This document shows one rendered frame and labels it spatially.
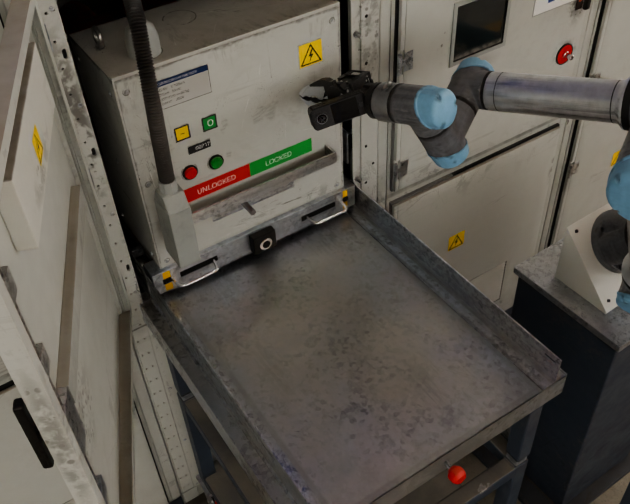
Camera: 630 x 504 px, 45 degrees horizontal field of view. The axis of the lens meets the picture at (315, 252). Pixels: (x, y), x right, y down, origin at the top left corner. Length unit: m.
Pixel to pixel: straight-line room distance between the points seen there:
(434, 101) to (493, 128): 0.74
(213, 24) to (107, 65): 0.23
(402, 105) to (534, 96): 0.24
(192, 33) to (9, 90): 0.57
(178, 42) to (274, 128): 0.28
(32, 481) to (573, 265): 1.37
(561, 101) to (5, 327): 1.01
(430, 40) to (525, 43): 0.33
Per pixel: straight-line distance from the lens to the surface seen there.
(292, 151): 1.69
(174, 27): 1.56
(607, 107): 1.42
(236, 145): 1.60
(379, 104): 1.45
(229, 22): 1.55
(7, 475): 1.93
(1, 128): 0.97
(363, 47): 1.69
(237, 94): 1.54
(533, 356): 1.58
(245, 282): 1.73
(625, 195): 1.32
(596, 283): 1.84
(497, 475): 1.81
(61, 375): 1.12
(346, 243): 1.80
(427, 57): 1.80
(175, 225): 1.48
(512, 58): 2.02
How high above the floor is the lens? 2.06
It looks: 43 degrees down
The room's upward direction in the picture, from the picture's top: 3 degrees counter-clockwise
